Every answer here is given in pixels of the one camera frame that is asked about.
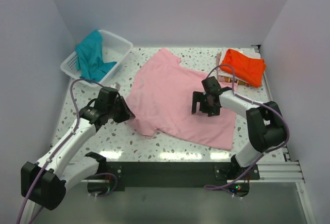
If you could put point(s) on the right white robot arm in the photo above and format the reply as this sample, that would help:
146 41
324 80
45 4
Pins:
267 130

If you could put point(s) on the folded white t-shirt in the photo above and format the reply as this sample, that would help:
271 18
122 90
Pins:
246 52

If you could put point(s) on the teal t-shirt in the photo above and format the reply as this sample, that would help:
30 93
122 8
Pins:
90 58

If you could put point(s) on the folded light pink garment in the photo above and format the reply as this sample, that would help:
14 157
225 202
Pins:
218 59

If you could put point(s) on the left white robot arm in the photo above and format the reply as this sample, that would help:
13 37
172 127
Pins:
43 182

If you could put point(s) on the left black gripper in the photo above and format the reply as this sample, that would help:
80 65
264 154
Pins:
127 114

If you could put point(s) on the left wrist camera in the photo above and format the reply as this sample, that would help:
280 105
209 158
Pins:
116 86

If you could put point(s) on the pink t-shirt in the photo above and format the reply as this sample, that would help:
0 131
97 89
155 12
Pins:
161 99

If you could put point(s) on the aluminium frame rail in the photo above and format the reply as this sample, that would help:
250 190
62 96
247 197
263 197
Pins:
278 167

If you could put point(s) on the folded patterned orange garment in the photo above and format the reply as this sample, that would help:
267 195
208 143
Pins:
236 81

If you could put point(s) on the white plastic basket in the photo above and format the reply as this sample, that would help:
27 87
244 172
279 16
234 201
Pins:
115 48

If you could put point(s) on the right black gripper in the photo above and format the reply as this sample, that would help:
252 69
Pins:
198 96

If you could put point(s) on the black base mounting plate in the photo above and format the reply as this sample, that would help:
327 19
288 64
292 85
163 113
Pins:
171 175

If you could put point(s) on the folded orange t-shirt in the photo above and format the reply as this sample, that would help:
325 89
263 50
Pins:
247 69

